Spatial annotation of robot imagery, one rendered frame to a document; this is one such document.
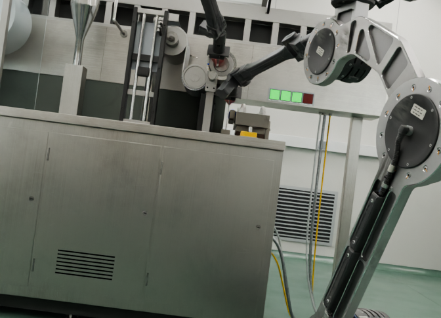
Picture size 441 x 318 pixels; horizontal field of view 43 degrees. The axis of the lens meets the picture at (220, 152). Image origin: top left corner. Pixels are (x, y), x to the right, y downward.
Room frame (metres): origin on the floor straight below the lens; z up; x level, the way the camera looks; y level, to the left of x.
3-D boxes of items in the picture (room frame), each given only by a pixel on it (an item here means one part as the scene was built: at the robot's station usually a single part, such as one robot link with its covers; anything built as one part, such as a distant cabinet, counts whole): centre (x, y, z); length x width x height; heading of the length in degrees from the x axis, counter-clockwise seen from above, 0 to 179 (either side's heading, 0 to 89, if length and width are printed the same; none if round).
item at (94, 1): (2.80, 0.77, 1.50); 0.14 x 0.14 x 0.06
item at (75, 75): (2.80, 0.77, 1.18); 0.14 x 0.14 x 0.57
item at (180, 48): (2.83, 0.30, 1.33); 0.25 x 0.14 x 0.14; 0
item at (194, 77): (2.82, 0.17, 1.17); 0.26 x 0.12 x 0.12; 0
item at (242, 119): (2.86, -0.13, 1.00); 0.40 x 0.16 x 0.06; 0
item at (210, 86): (2.66, 0.08, 1.05); 0.06 x 0.05 x 0.31; 0
